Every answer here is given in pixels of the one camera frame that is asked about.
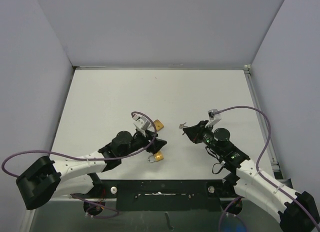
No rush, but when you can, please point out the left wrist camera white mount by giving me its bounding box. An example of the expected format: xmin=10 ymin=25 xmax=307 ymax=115
xmin=132 ymin=114 xmax=151 ymax=137

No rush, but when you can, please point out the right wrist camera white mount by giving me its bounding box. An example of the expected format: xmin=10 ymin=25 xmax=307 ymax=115
xmin=205 ymin=109 xmax=222 ymax=128

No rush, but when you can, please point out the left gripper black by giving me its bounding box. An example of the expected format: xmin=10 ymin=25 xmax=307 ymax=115
xmin=119 ymin=129 xmax=166 ymax=158

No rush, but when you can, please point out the aluminium frame rail right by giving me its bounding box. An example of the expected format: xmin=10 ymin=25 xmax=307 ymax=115
xmin=243 ymin=64 xmax=308 ymax=232

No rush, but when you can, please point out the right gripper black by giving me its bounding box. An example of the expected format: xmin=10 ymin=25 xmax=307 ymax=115
xmin=184 ymin=120 xmax=223 ymax=156

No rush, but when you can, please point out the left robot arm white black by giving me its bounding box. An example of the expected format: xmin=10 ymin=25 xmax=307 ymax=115
xmin=16 ymin=130 xmax=167 ymax=210

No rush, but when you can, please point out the long shackle brass padlock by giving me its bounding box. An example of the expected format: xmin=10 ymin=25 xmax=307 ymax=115
xmin=153 ymin=119 xmax=164 ymax=132

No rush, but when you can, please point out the silver key bunch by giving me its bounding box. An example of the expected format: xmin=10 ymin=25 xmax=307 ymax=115
xmin=179 ymin=122 xmax=188 ymax=129

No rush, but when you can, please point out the small brass padlock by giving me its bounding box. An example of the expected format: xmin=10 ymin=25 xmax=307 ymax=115
xmin=148 ymin=151 xmax=164 ymax=163

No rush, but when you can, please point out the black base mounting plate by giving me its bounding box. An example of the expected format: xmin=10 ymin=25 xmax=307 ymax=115
xmin=77 ymin=179 xmax=237 ymax=212

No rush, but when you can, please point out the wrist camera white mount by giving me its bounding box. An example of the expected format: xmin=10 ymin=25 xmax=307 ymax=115
xmin=132 ymin=114 xmax=151 ymax=137
xmin=205 ymin=109 xmax=222 ymax=128

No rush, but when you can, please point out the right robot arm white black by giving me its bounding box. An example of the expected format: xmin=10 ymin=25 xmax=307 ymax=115
xmin=183 ymin=121 xmax=320 ymax=232

